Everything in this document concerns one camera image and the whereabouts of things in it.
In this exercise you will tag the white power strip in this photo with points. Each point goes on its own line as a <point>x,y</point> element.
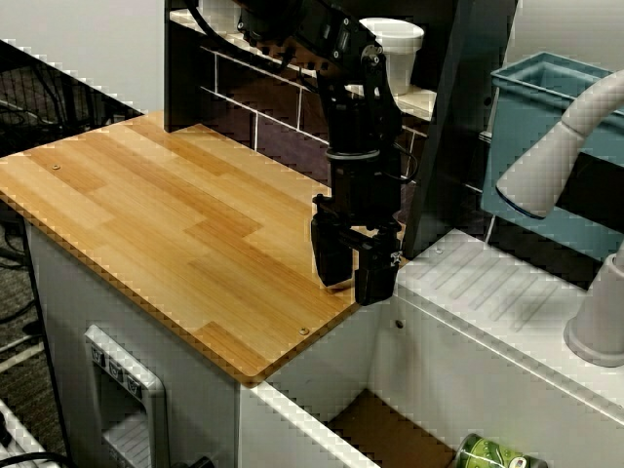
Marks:
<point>14,439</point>

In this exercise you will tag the small white plastic cup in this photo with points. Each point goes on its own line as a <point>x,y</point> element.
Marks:
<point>395,49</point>

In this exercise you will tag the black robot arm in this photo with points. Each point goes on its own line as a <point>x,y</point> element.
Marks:
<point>331,34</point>

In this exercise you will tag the white toy sink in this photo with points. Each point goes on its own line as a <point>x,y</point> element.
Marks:
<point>487,341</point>

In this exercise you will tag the grey toy faucet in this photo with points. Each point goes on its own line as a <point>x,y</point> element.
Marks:
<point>536,170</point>

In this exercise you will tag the green pea can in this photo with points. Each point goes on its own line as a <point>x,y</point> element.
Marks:
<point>487,453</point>

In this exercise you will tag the white toy kitchen cabinet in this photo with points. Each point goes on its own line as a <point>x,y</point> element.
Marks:
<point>63,292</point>

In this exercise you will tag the grey ice dispenser panel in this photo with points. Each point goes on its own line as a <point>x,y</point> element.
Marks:
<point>151,390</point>

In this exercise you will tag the dark kitchen upright panel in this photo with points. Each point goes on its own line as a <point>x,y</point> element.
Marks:
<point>453,122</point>

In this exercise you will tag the teal plastic box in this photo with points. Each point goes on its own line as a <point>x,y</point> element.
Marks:
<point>526,107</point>

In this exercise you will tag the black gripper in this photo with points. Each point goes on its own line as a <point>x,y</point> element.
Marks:
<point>361,195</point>

